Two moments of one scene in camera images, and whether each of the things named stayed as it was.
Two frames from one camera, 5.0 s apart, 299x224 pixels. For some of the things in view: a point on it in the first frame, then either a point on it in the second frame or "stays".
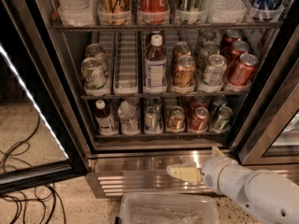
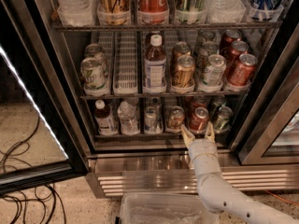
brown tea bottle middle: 155,66 stays
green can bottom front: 221,122 stays
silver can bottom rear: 156,102 stays
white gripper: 211,173 → 202,147
